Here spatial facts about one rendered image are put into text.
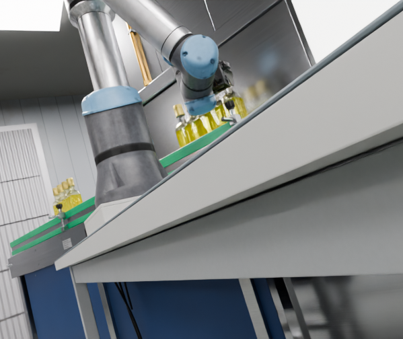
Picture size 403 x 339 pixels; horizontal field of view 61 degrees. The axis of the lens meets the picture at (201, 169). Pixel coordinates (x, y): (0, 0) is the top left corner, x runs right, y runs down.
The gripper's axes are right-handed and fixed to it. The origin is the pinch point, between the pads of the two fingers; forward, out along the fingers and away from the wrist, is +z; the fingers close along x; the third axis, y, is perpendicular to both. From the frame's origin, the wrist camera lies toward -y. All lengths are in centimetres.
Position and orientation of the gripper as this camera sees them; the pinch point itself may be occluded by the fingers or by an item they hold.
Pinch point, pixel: (223, 78)
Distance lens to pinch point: 117.7
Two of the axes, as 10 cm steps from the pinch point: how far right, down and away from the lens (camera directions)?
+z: 4.3, 0.2, 9.0
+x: 8.5, -3.4, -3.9
